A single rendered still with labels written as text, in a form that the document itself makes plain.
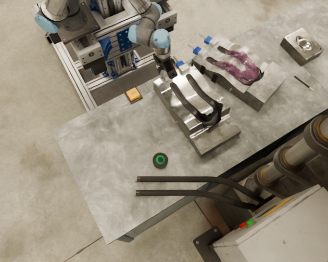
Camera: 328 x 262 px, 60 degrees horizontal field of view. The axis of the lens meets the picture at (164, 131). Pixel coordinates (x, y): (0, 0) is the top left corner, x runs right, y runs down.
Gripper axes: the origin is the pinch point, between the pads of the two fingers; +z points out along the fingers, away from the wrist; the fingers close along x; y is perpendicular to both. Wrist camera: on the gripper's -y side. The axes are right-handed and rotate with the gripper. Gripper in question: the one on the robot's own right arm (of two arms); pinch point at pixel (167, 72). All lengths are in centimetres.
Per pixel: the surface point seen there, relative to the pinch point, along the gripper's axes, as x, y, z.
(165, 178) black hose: 31, -49, -3
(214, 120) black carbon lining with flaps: -7.9, -36.3, 3.3
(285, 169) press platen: -7, -71, -44
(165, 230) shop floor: 52, -77, 78
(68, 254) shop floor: 121, -55, 71
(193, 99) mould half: -4.9, -19.6, 3.7
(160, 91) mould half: 8.1, -6.1, 3.5
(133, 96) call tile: 22.4, 1.1, 7.9
